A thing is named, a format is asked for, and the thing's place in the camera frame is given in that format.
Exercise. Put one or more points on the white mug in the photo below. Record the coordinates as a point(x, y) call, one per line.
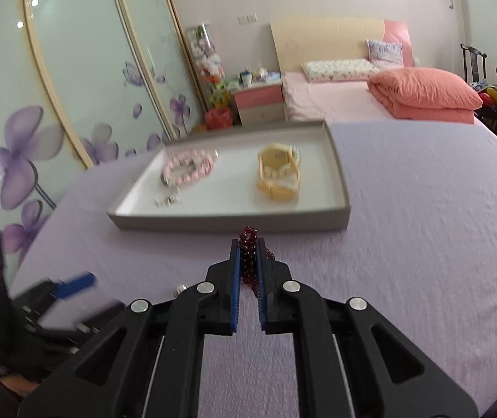
point(245, 78)

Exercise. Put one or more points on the lilac printed pillow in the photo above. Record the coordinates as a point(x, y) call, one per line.
point(383, 52)

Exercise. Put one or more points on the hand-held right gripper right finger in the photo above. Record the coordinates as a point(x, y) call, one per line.
point(260, 278)

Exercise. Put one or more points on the flower print sliding wardrobe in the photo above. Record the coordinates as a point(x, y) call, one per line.
point(79, 52)

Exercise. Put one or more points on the grey shallow tray box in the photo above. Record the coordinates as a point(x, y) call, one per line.
point(226, 191)

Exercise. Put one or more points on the cream and pink headboard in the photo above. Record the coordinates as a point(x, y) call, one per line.
point(318, 39)

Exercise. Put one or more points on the bed with pink sheet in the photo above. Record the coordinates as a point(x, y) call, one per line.
point(327, 100)

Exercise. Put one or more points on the pink and white nightstand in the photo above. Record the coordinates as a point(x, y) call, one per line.
point(257, 102)

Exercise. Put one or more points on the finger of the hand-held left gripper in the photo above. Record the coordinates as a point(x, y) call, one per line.
point(76, 282)

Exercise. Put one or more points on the white floral pillow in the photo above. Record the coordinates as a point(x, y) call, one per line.
point(340, 69)

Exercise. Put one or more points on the white wall socket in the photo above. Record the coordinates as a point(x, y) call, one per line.
point(247, 18)

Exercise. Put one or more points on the small silver earrings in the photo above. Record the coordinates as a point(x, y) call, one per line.
point(168, 200)

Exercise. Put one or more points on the clear tube of plush toys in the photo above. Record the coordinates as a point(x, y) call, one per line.
point(205, 61)

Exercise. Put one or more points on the black wooden chair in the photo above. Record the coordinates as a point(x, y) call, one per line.
point(474, 63)

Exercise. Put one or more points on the folded orange quilt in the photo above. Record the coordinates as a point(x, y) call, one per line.
point(422, 91)

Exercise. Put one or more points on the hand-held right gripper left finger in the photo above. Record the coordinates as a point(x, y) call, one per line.
point(235, 278)

